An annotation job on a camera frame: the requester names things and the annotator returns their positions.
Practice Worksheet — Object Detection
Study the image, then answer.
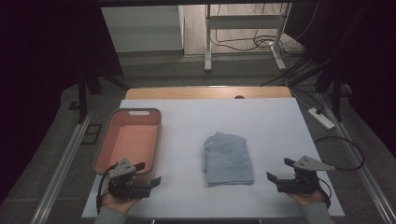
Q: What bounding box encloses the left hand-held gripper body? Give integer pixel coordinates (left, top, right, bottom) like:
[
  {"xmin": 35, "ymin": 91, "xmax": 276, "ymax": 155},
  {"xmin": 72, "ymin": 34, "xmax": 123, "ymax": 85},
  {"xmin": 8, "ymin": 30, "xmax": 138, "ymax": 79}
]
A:
[{"xmin": 106, "ymin": 157, "xmax": 152, "ymax": 200}]

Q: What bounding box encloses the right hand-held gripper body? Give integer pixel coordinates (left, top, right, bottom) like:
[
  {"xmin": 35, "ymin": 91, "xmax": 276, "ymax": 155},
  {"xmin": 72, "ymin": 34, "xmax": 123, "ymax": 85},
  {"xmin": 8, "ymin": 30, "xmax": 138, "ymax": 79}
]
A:
[{"xmin": 276, "ymin": 154, "xmax": 335, "ymax": 194}]

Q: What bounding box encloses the pink plastic basket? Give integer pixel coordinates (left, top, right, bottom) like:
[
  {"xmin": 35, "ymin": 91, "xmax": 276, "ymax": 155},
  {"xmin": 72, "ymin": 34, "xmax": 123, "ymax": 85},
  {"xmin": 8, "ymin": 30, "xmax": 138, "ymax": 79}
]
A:
[{"xmin": 92, "ymin": 107, "xmax": 163, "ymax": 184}]

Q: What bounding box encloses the light blue garment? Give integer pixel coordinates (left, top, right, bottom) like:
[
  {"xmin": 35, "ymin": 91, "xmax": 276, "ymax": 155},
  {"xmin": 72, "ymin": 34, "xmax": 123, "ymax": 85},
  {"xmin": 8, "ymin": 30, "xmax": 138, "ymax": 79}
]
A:
[{"xmin": 203, "ymin": 131, "xmax": 255, "ymax": 188}]

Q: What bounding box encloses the person's right hand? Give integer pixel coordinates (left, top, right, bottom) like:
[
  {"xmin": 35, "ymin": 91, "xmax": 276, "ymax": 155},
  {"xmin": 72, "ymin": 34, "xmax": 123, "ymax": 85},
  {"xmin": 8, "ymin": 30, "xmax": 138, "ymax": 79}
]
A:
[{"xmin": 286, "ymin": 188, "xmax": 327, "ymax": 206}]

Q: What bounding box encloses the person's left hand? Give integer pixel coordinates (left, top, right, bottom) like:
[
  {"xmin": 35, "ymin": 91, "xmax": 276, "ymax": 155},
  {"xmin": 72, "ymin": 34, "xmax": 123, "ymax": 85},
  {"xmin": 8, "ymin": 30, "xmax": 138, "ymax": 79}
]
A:
[{"xmin": 101, "ymin": 191, "xmax": 141, "ymax": 215}]

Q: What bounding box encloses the white power strip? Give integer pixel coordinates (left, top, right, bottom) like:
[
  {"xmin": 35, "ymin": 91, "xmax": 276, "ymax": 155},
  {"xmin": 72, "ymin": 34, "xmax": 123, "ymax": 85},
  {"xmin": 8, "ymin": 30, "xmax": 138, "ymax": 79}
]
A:
[{"xmin": 307, "ymin": 106, "xmax": 336, "ymax": 131}]

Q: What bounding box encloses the black floor plate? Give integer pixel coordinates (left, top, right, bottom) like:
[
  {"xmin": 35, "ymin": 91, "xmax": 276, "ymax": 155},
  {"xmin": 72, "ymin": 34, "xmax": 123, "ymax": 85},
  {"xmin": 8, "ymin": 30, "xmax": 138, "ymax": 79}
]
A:
[{"xmin": 81, "ymin": 123, "xmax": 103, "ymax": 146}]

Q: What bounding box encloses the black tripod stand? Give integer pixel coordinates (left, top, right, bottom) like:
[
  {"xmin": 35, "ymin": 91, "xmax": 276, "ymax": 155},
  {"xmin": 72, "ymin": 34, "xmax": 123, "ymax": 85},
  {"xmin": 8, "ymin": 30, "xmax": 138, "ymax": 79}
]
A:
[
  {"xmin": 75, "ymin": 69, "xmax": 134, "ymax": 124},
  {"xmin": 315, "ymin": 60, "xmax": 345, "ymax": 123}
]

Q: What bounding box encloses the wooden table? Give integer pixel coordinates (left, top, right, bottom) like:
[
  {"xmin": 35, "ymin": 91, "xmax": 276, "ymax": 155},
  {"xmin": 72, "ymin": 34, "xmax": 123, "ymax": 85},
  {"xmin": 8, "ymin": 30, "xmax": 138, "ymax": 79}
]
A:
[{"xmin": 124, "ymin": 86, "xmax": 293, "ymax": 101}]

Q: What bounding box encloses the grey cabinet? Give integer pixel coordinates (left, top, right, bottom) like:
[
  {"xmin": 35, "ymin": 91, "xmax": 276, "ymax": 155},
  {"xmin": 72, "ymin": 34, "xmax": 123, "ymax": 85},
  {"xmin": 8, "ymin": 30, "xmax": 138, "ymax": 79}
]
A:
[{"xmin": 101, "ymin": 5, "xmax": 185, "ymax": 54}]

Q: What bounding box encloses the dark curtain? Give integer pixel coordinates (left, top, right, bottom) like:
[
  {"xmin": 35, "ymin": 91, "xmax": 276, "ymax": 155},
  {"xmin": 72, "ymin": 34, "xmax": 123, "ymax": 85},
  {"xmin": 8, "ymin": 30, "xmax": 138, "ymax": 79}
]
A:
[
  {"xmin": 284, "ymin": 0, "xmax": 396, "ymax": 158},
  {"xmin": 0, "ymin": 0, "xmax": 124, "ymax": 203}
]

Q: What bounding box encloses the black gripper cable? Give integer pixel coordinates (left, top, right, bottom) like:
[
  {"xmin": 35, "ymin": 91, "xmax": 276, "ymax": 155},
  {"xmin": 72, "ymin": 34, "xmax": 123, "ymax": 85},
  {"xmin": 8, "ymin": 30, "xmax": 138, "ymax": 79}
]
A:
[
  {"xmin": 313, "ymin": 135, "xmax": 365, "ymax": 209},
  {"xmin": 95, "ymin": 161, "xmax": 120, "ymax": 217}
]

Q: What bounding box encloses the aluminium floor rail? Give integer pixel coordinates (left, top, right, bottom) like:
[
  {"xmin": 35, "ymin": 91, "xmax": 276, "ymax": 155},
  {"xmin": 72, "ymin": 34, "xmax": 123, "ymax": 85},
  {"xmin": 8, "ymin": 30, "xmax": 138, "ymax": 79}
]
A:
[
  {"xmin": 317, "ymin": 92, "xmax": 396, "ymax": 224},
  {"xmin": 29, "ymin": 111, "xmax": 94, "ymax": 224}
]

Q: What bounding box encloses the tangle of black floor cables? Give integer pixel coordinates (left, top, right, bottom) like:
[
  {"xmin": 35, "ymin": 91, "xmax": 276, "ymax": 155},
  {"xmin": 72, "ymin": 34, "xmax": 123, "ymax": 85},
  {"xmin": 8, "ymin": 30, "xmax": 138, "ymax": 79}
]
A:
[{"xmin": 210, "ymin": 29, "xmax": 302, "ymax": 54}]

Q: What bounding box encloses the white metal stand frame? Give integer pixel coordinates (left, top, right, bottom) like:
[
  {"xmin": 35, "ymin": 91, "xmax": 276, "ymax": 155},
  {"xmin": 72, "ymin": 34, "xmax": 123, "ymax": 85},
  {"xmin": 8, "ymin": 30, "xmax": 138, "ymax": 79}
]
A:
[{"xmin": 204, "ymin": 3, "xmax": 292, "ymax": 73}]

